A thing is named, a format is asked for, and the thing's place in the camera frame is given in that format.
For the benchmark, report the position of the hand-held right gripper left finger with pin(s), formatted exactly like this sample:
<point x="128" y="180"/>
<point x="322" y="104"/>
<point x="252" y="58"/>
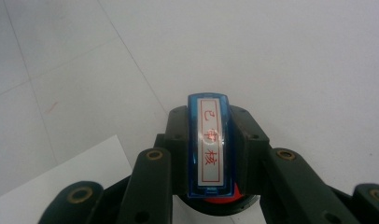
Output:
<point x="153" y="180"/>

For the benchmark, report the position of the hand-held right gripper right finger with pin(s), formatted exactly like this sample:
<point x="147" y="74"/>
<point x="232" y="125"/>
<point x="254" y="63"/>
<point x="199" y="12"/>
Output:
<point x="277" y="177"/>

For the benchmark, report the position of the blue stamp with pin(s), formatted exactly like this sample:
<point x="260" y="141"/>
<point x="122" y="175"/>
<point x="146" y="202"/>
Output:
<point x="211" y="144"/>

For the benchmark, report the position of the white paper sheet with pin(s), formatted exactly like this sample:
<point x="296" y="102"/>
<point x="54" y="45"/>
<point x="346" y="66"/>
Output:
<point x="53" y="183"/>

